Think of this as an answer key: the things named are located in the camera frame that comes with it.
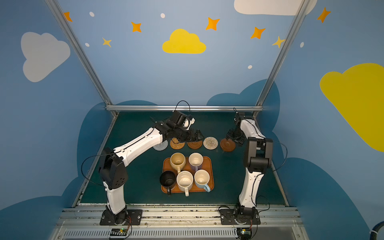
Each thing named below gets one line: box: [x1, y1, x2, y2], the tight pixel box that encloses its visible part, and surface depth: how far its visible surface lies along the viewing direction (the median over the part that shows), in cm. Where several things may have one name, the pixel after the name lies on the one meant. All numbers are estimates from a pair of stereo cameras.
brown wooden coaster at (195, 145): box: [187, 140, 203, 150], surface depth 104 cm
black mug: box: [159, 170, 176, 197], surface depth 82 cm
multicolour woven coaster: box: [203, 136, 219, 150], surface depth 106 cm
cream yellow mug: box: [170, 152, 186, 174], surface depth 88 cm
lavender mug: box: [188, 152, 204, 172], surface depth 90 cm
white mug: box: [176, 170, 194, 197], surface depth 81 cm
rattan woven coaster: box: [170, 137, 186, 150], surface depth 103 cm
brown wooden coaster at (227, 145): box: [220, 138, 236, 152], surface depth 104 cm
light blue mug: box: [194, 169, 211, 193], surface depth 82 cm
